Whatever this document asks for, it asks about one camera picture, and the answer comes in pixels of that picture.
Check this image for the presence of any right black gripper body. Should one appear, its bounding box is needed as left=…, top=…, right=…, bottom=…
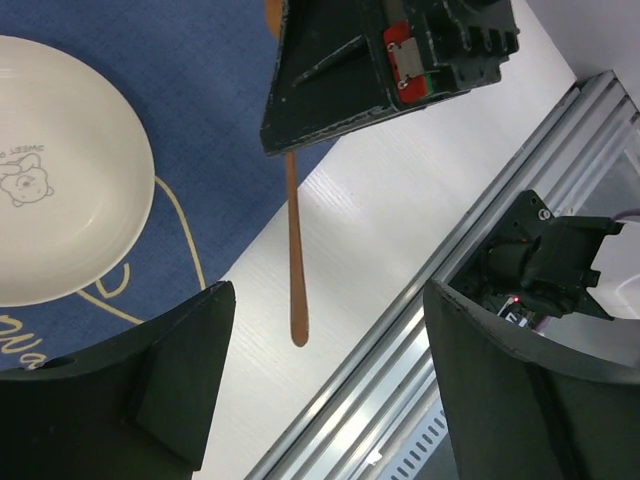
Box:
left=367, top=0, right=520, bottom=112

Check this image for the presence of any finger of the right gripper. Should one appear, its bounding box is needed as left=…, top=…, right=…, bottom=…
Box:
left=260, top=1, right=399, bottom=155

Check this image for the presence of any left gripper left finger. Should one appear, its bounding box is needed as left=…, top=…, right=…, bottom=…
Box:
left=1, top=281, right=236, bottom=479

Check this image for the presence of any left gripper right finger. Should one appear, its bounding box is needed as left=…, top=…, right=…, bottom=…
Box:
left=423, top=280, right=639, bottom=479

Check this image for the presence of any blue placemat with gold print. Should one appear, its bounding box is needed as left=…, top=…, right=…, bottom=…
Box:
left=0, top=0, right=346, bottom=373

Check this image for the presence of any copper spoon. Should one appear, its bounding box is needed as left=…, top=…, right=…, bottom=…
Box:
left=263, top=0, right=309, bottom=348

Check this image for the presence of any cream ceramic plate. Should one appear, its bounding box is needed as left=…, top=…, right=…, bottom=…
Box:
left=1, top=36, right=155, bottom=307

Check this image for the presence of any perforated cable duct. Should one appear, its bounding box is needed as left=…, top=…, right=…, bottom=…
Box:
left=374, top=402, right=448, bottom=480

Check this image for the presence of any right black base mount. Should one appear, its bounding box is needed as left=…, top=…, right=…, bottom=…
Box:
left=450, top=190, right=623, bottom=321

